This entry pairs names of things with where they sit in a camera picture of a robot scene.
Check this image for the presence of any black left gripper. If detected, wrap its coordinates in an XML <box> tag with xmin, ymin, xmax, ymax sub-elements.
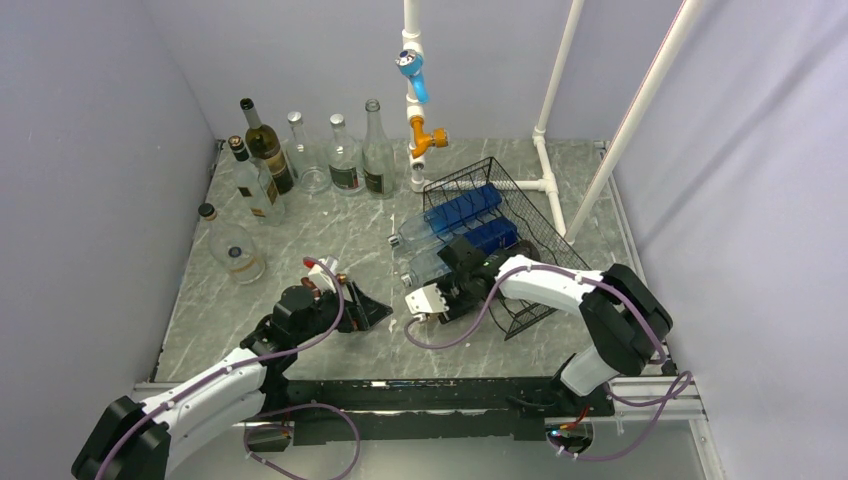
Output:
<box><xmin>293</xmin><ymin>279</ymin><xmax>392</xmax><ymax>345</ymax></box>

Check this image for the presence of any clear blue bottle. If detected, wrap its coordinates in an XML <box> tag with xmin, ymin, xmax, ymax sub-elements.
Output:
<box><xmin>399</xmin><ymin>216</ymin><xmax>518</xmax><ymax>288</ymax></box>
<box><xmin>387</xmin><ymin>184</ymin><xmax>503</xmax><ymax>248</ymax></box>

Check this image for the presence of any tall clear open-neck bottle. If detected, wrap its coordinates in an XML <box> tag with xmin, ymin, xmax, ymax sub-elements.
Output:
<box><xmin>362</xmin><ymin>99</ymin><xmax>396</xmax><ymax>198</ymax></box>

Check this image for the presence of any clear bottle dark label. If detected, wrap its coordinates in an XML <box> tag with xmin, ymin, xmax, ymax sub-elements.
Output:
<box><xmin>287</xmin><ymin>111</ymin><xmax>330</xmax><ymax>195</ymax></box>

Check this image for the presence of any clear black-capped bottle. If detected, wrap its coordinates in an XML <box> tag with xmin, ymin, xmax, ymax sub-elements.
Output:
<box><xmin>228</xmin><ymin>135</ymin><xmax>284</xmax><ymax>226</ymax></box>

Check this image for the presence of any dark green wine bottle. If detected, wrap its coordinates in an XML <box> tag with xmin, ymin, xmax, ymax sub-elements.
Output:
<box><xmin>239</xmin><ymin>98</ymin><xmax>294</xmax><ymax>194</ymax></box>

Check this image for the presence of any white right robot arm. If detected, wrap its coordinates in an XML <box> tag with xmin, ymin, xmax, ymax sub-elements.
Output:
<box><xmin>438</xmin><ymin>238</ymin><xmax>673</xmax><ymax>415</ymax></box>

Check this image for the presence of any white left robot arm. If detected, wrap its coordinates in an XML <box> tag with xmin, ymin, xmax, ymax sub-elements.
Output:
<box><xmin>71</xmin><ymin>282</ymin><xmax>393</xmax><ymax>479</ymax></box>

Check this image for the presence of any round clear flask bottle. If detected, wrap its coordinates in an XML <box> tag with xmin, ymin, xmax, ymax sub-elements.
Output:
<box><xmin>198</xmin><ymin>203</ymin><xmax>266</xmax><ymax>285</ymax></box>

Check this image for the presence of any orange pipe valve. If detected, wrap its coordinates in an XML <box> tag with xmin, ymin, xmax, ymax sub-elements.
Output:
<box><xmin>409</xmin><ymin>115</ymin><xmax>449</xmax><ymax>159</ymax></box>

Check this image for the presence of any white diagonal pole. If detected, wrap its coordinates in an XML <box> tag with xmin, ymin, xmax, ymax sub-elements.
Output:
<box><xmin>564</xmin><ymin>0</ymin><xmax>706</xmax><ymax>244</ymax></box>

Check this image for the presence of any black wire wine rack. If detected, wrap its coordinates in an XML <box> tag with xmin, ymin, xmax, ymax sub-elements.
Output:
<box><xmin>413</xmin><ymin>157</ymin><xmax>588</xmax><ymax>320</ymax></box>

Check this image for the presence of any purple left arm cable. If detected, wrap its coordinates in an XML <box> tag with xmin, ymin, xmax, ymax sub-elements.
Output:
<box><xmin>92</xmin><ymin>256</ymin><xmax>362</xmax><ymax>480</ymax></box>

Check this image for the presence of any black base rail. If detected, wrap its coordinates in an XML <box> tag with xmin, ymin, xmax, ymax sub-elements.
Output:
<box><xmin>250</xmin><ymin>376</ymin><xmax>615</xmax><ymax>446</ymax></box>

